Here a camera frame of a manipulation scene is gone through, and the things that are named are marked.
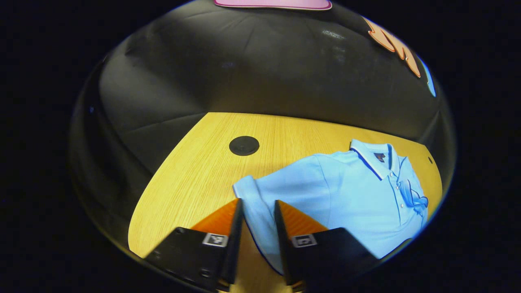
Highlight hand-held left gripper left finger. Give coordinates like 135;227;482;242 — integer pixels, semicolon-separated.
144;198;245;292

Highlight light blue polo T-shirt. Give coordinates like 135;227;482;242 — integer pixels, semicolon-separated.
232;138;429;276

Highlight black backdrop cloth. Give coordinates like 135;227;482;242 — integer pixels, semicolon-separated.
68;0;457;263

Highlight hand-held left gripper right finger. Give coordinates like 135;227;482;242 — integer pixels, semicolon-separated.
274;199;382;288

